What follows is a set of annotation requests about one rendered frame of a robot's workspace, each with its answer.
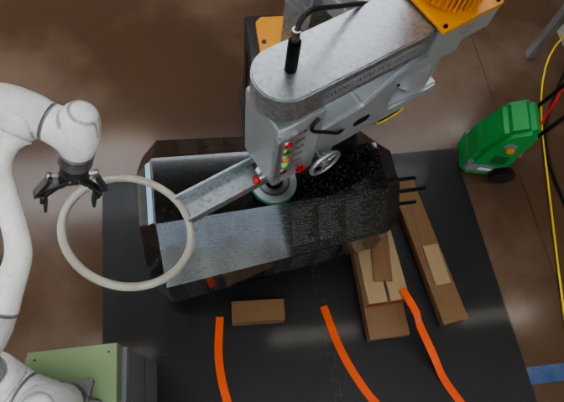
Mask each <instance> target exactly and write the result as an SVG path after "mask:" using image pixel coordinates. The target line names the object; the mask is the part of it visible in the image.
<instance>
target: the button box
mask: <svg viewBox="0 0 564 402"><path fill-rule="evenodd" d="M297 139H298V133H297V131H296V130H295V131H294V132H292V133H289V134H287V135H285V136H284V137H282V138H278V137H277V138H275V140H274V152H273V158H272V165H271V172H270V176H271V178H272V179H273V180H276V179H278V178H279V177H281V176H282V175H285V174H287V173H289V172H290V171H291V166H292V162H293V158H294V154H295V146H296V143H297ZM288 142H293V144H292V146H291V147H290V148H289V149H291V151H290V154H289V155H287V156H289V157H290V159H289V160H288V161H287V162H285V163H289V164H288V165H287V166H286V167H285V168H283V169H281V168H280V167H281V165H282V164H284V163H282V162H281V161H282V159H283V158H284V157H286V156H283V153H284V151H286V150H287V149H284V146H285V145H286V144H287V143H288ZM284 169H287V171H286V172H285V173H284V174H282V175H280V174H279V173H280V171H282V170H284Z"/></svg>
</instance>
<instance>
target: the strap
mask: <svg viewBox="0 0 564 402"><path fill-rule="evenodd" d="M399 292H400V293H401V295H402V296H403V298H404V300H405V302H406V303H407V305H408V307H409V308H410V310H411V312H412V314H413V316H414V318H415V324H416V327H417V330H418V332H419V333H420V336H421V339H422V341H423V343H424V344H425V346H426V349H427V352H428V353H429V355H430V357H431V361H432V362H433V365H434V367H435V370H436V373H437V375H438V377H439V379H440V380H441V382H442V384H443V385H444V387H445V388H446V390H447V391H448V393H449V394H450V395H451V397H452V398H453V399H454V400H455V401H456V402H465V401H464V399H463V398H462V396H461V395H460V394H459V393H458V392H457V391H456V389H455V388H454V387H453V385H452V383H451V382H450V380H449V379H448V377H447V376H446V374H445V372H444V370H443V368H442V365H441V362H440V360H439V357H438V356H437V353H436V350H435V348H434V346H433V344H432V342H431V339H430V338H429V335H428V333H427V331H426V329H425V327H424V324H423V322H422V320H421V316H420V310H419V308H418V307H417V305H416V303H415V302H414V300H413V299H412V297H411V295H410V293H409V292H408V290H407V289H406V288H403V289H402V290H400V291H399ZM320 308H321V312H322V315H323V317H324V320H325V322H326V326H327V328H328V331H329V333H330V335H331V338H332V341H333V343H334V346H335V348H336V350H337V352H338V354H339V356H340V358H341V360H342V362H343V364H344V366H345V367H346V369H347V371H348V372H349V374H350V375H351V377H352V379H353V381H354V382H355V384H356V385H357V386H358V388H359V389H360V390H361V392H362V393H363V395H364V396H365V397H366V399H367V400H368V401H369V402H380V401H379V400H378V399H377V398H376V397H375V396H374V395H373V393H372V392H371V391H370V389H369V388H368V386H367V385H366V384H365V383H364V382H363V380H362V378H361V377H360V375H359V374H358V371H357V370H356V369H355V367H354V366H353V364H352V362H351V360H350V358H349V356H348V355H347V353H346V351H345V349H344V347H343V345H342V342H341V340H340V337H339V336H338V334H337V329H336V328H335V325H334V322H333V320H332V316H331V314H330V311H329V309H328V307H327V305H324V306H322V307H320ZM223 318H224V317H216V329H215V347H214V352H215V365H216V372H217V381H218V385H219V389H220V393H221V396H222V401H223V402H232V401H231V397H230V394H229V391H228V387H227V381H226V377H225V372H224V366H223V358H222V337H223Z"/></svg>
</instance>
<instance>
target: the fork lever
mask: <svg viewBox="0 0 564 402"><path fill-rule="evenodd" d="M252 163H254V160H253V159H252V157H251V156H250V157H248V158H246V159H245V160H243V161H241V162H239V163H237V164H235V165H233V166H231V167H229V168H227V169H225V170H223V171H221V172H219V173H217V174H215V175H214V176H212V177H210V178H208V179H206V180H203V181H202V182H200V183H198V184H196V185H193V186H192V187H190V188H188V189H186V190H184V191H182V192H181V193H179V194H177V195H175V196H174V198H175V200H176V199H181V200H182V202H183V203H184V204H185V206H186V208H187V209H188V211H189V213H190V214H191V216H190V217H188V218H187V221H188V222H190V221H193V222H196V221H198V220H200V219H201V218H203V217H205V216H207V215H209V214H211V213H212V212H214V211H216V210H218V209H220V208H222V207H223V206H225V205H227V204H229V203H231V202H232V201H235V200H237V199H238V198H240V197H242V196H244V195H246V194H248V193H249V192H251V191H253V190H255V189H257V188H259V187H260V186H262V185H264V184H266V183H268V180H267V179H266V178H264V179H262V180H261V181H260V183H259V184H258V185H255V184H254V183H253V178H254V177H256V176H257V177H259V175H258V173H257V172H256V170H255V169H254V167H253V166H252V165H251V164H252Z"/></svg>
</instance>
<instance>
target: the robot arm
mask: <svg viewBox="0 0 564 402"><path fill-rule="evenodd" d="M101 135H102V122H101V118H100V114H99V112H98V111H97V109H96V108H95V107H94V106H93V105H92V104H90V103H89V102H86V101H82V100H75V101H72V102H69V103H67V104H65V105H64V106H63V105H60V104H58V103H55V102H52V101H51V100H50V99H48V98H47V97H44V96H42V95H40V94H39V93H37V92H34V91H31V90H29V89H26V88H23V87H21V86H15V85H13V84H8V83H2V82H0V227H1V230H2V235H3V243H4V255H3V261H2V264H1V266H0V402H102V401H101V400H99V399H91V392H92V388H93V385H94V383H95V382H94V379H93V378H88V379H83V380H72V381H59V380H56V379H52V378H49V377H46V376H44V375H42V374H40V373H37V372H35V371H34V370H33V369H32V368H29V367H28V366H26V365H25V364H24V363H22V362H20V361H19V360H18V359H17V358H15V357H13V356H12V355H11V354H9V353H7V352H3V349H4V348H5V347H6V345H7V343H8V340H9V338H10V337H11V335H12V333H13V329H14V326H15V323H16V320H17V318H18V314H19V312H20V308H21V304H22V300H23V297H24V291H25V288H26V284H27V281H28V278H29V273H30V269H31V264H32V258H33V246H32V240H31V235H30V231H29V226H28V223H27V219H26V216H25V214H24V209H23V205H22V202H21V199H20V196H19V193H18V188H17V185H16V181H15V179H14V175H13V161H14V157H15V155H16V153H17V152H18V151H19V150H20V149H21V148H22V147H24V146H27V145H30V144H31V143H32V142H33V141H34V140H35V139H39V140H41V141H44V142H45V143H47V144H48V145H50V146H52V147H53V148H54V149H56V150H57V151H58V159H57V161H58V165H59V167H60V171H59V173H58V174H57V175H52V174H51V172H47V173H46V176H45V177H44V178H43V179H42V181H41V182H40V183H39V184H38V185H37V186H36V187H35V188H34V189H33V196H34V199H37V198H39V202H40V204H43V207H44V212H47V208H48V196H50V195H51V194H53V193H54V192H56V191H57V190H59V189H63V188H64V187H66V186H70V185H83V186H85V187H88V188H89V189H91V190H92V196H91V203H92V207H96V203H97V199H100V197H101V196H102V192H103V191H104V192H108V188H107V184H106V183H105V181H104V180H103V178H102V177H101V176H100V175H99V170H98V169H94V171H92V172H89V170H90V169H91V167H92V165H93V160H94V157H95V153H96V151H97V149H98V147H99V144H100V141H101ZM90 176H91V177H92V178H93V179H94V180H96V182H97V183H95V182H94V181H92V180H90V179H89V178H90ZM55 179H56V180H55ZM54 180H55V181H54ZM62 183H63V184H62Z"/></svg>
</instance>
